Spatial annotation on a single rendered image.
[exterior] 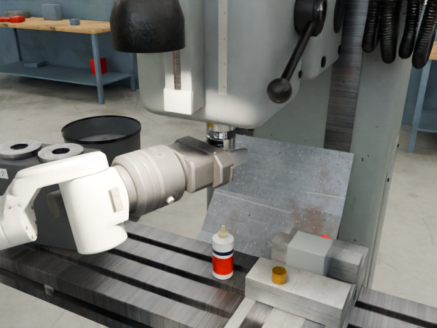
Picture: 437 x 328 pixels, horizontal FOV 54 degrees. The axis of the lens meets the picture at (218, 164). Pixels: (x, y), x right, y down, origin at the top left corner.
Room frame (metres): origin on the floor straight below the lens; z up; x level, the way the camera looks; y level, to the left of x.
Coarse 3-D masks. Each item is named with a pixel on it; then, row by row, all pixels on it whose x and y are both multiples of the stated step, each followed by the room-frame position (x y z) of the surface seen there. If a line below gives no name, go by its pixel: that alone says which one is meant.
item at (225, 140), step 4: (212, 132) 0.65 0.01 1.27; (228, 132) 0.65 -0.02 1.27; (232, 132) 0.65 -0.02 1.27; (208, 136) 0.64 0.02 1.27; (212, 136) 0.64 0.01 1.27; (216, 136) 0.64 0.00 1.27; (220, 136) 0.64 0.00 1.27; (224, 136) 0.64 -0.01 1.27; (228, 136) 0.64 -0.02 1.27; (232, 136) 0.64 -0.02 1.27; (208, 140) 0.63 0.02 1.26; (212, 140) 0.63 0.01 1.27; (216, 140) 0.62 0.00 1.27; (220, 140) 0.62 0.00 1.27; (224, 140) 0.62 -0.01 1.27; (228, 140) 0.63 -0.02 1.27; (232, 140) 0.63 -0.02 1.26; (220, 144) 0.62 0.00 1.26; (224, 144) 0.62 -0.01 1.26
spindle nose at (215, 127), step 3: (207, 123) 0.64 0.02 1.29; (207, 126) 0.64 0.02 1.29; (213, 126) 0.63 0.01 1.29; (216, 126) 0.62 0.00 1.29; (219, 126) 0.62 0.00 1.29; (222, 126) 0.62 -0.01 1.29; (225, 126) 0.62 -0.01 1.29; (228, 126) 0.63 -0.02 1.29; (231, 126) 0.63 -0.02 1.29; (210, 129) 0.63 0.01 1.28; (213, 129) 0.63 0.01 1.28; (216, 129) 0.62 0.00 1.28; (219, 129) 0.62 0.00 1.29; (222, 129) 0.62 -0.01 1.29; (225, 129) 0.62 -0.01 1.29; (228, 129) 0.63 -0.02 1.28; (231, 129) 0.63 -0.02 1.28; (234, 129) 0.63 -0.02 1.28
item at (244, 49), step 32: (224, 0) 0.54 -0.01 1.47; (256, 0) 0.53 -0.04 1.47; (288, 0) 0.59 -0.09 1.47; (224, 32) 0.54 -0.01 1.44; (256, 32) 0.53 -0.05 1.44; (288, 32) 0.60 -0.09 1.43; (160, 64) 0.59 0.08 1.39; (224, 64) 0.54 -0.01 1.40; (256, 64) 0.53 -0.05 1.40; (160, 96) 0.59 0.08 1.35; (224, 96) 0.54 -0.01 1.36; (256, 96) 0.53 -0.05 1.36
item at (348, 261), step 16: (272, 240) 0.64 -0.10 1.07; (288, 240) 0.63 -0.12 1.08; (336, 240) 0.69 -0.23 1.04; (272, 256) 0.63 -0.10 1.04; (336, 256) 0.59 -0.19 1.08; (352, 256) 0.59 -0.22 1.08; (336, 272) 0.58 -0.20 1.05; (352, 272) 0.57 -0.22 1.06; (352, 288) 0.56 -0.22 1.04; (256, 304) 0.52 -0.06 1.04; (352, 304) 0.58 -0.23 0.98; (240, 320) 0.49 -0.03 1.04; (256, 320) 0.49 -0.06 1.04; (272, 320) 0.49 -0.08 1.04; (288, 320) 0.49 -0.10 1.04; (304, 320) 0.49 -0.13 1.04
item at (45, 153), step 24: (24, 144) 0.87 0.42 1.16; (48, 144) 0.89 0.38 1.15; (72, 144) 0.86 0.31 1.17; (0, 168) 0.79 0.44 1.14; (24, 168) 0.78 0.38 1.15; (0, 192) 0.80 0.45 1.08; (48, 192) 0.77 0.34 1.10; (48, 216) 0.77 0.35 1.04; (48, 240) 0.77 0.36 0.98; (72, 240) 0.76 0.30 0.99
